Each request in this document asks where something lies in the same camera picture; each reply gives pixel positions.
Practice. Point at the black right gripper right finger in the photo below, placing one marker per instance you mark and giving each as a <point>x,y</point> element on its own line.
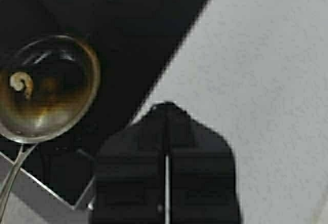
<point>203,173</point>

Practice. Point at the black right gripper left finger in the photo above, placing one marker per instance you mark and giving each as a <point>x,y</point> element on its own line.
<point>130,173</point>

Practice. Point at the dark steel frying pan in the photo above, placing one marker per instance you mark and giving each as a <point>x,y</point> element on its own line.
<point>66,75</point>

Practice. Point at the raw white shrimp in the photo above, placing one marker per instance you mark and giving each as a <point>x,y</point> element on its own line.
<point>22,81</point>

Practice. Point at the black glass stove cooktop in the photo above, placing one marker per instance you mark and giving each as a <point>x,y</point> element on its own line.
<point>102,55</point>

